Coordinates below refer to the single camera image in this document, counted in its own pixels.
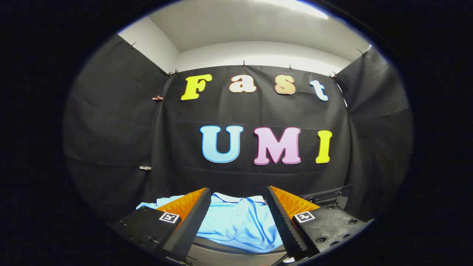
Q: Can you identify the dark glass washing machine lid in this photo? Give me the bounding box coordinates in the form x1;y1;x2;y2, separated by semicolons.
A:
299;185;353;211

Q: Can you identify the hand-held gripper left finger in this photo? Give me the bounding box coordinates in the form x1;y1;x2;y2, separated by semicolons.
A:
111;187;212;263

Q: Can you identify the light blue polo shirt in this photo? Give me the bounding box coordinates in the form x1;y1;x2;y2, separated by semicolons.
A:
136;192;285;253

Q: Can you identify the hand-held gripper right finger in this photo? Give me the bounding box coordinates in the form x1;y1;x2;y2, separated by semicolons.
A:
266;185;370;259

